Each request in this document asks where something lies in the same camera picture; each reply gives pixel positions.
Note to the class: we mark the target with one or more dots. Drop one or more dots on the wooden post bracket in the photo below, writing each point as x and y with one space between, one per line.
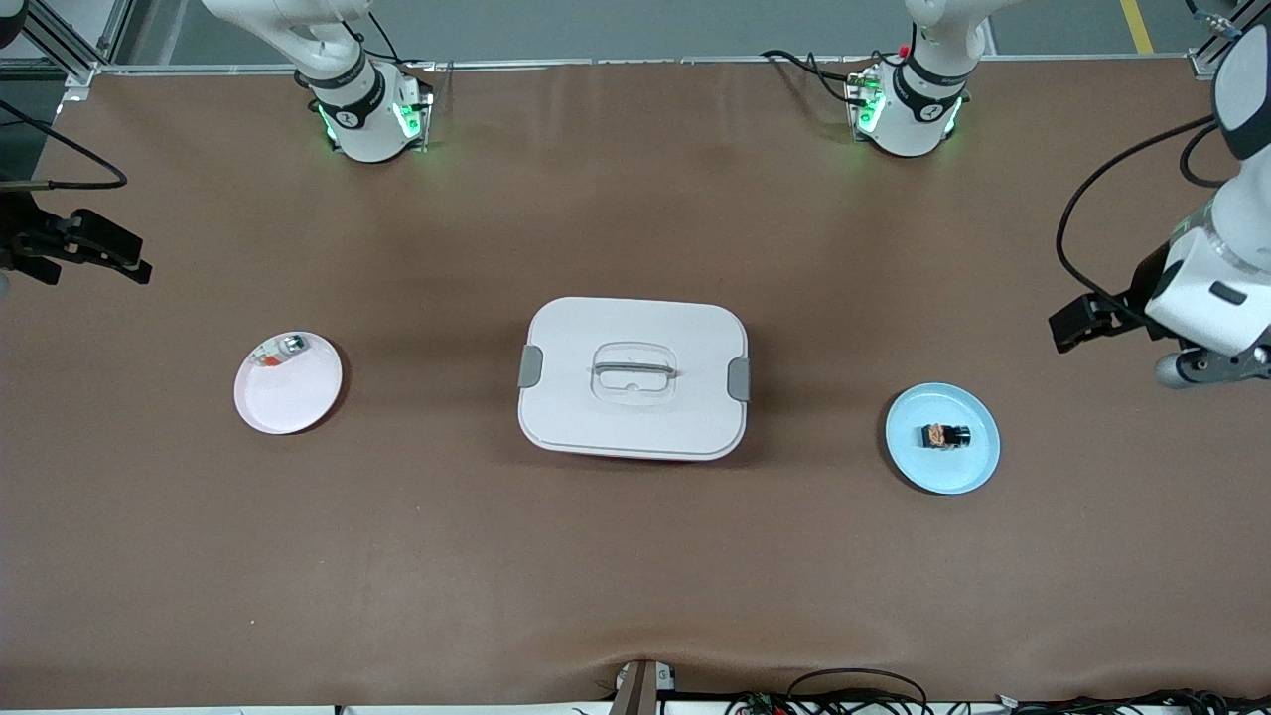
640 690

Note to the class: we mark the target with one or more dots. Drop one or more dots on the aluminium frame profile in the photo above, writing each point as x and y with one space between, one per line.
60 40
1213 58

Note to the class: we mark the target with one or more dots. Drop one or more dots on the black and orange switch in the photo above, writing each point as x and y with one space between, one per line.
953 437

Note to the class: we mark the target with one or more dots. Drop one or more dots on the pink round plate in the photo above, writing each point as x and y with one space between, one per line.
288 397

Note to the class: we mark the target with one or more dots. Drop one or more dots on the light blue round plate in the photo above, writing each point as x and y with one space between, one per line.
943 472

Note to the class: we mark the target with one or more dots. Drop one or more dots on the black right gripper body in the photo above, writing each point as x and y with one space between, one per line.
22 245

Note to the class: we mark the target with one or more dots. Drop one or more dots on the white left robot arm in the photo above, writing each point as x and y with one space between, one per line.
1192 288

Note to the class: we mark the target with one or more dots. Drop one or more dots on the small green orange item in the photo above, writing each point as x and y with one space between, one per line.
291 345

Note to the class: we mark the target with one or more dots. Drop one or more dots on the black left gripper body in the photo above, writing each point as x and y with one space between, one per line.
1145 288

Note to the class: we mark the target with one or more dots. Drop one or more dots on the brown table mat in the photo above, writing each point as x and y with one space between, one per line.
635 576

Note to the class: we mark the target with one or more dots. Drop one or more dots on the white lidded storage box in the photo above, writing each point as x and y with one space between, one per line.
635 422

